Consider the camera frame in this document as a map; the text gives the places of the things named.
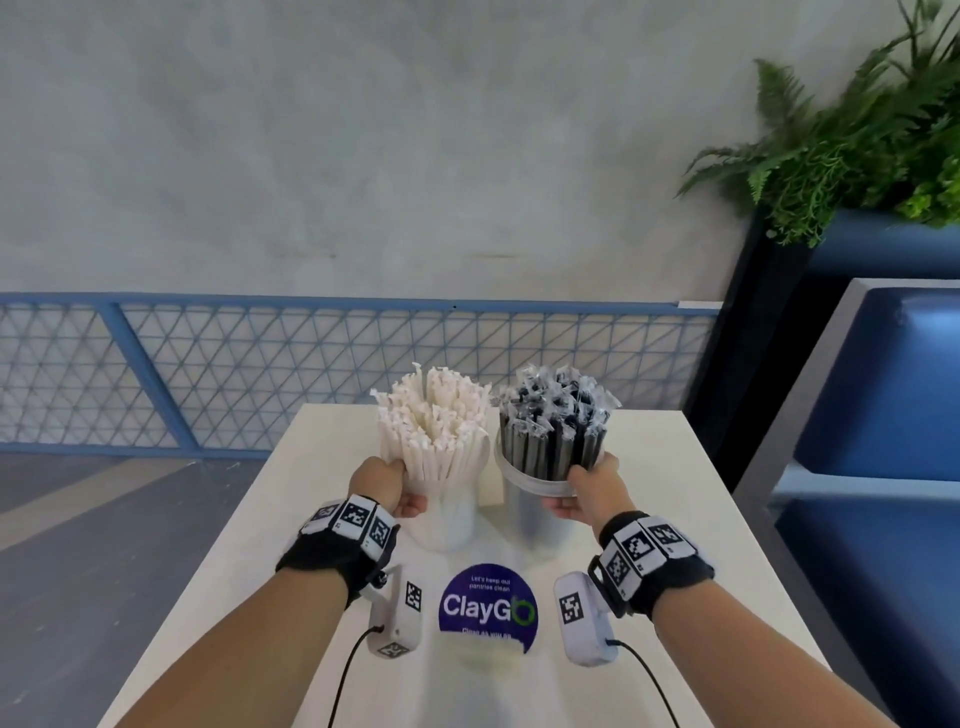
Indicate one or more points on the person's left forearm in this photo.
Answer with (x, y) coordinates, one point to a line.
(247, 660)

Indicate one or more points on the dark blue planter box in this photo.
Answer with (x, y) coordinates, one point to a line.
(757, 337)

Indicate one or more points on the person's right hand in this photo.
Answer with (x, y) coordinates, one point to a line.
(600, 491)

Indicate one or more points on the round blue sticker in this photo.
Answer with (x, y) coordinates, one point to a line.
(487, 607)

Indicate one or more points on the person's right forearm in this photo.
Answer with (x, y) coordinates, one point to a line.
(757, 660)

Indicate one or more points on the black wristband with marker tags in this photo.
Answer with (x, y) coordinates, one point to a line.
(330, 551)
(652, 559)

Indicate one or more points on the person's left thumb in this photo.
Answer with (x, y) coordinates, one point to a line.
(411, 505)

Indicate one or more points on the bundle of white wrapped straws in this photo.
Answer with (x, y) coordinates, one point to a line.
(435, 427)

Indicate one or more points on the person's left hand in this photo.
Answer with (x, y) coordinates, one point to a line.
(377, 484)

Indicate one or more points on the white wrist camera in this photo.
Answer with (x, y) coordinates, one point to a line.
(581, 619)
(397, 607)

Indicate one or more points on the bundle of black wrapped straws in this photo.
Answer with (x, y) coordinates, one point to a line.
(551, 431)

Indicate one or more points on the blue metal mesh railing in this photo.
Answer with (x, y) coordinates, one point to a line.
(225, 360)

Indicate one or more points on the person's right thumb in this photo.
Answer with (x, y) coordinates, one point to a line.
(562, 507)

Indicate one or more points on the blue padded bench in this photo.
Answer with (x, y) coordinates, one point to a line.
(877, 465)

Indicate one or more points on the clear cup holding white straws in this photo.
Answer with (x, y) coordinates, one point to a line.
(450, 517)

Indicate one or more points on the green fern plant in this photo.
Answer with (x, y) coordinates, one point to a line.
(847, 142)

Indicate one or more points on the clear cup holding black straws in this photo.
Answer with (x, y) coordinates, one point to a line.
(534, 517)

